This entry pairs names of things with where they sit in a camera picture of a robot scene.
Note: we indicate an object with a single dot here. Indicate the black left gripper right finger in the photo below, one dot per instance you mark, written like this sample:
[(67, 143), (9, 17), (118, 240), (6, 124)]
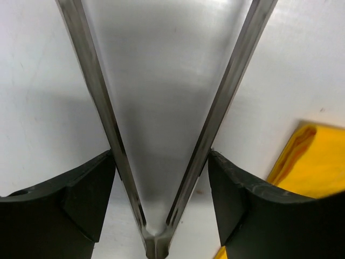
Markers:
[(256, 219)]

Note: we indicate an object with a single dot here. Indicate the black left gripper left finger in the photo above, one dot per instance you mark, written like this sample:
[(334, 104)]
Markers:
[(61, 217)]

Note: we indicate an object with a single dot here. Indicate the metal serving tongs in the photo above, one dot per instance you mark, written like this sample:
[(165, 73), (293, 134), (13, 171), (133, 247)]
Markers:
[(157, 246)]

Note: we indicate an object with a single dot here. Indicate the yellow placemat cloth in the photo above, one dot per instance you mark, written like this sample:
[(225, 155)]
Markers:
[(312, 162)]

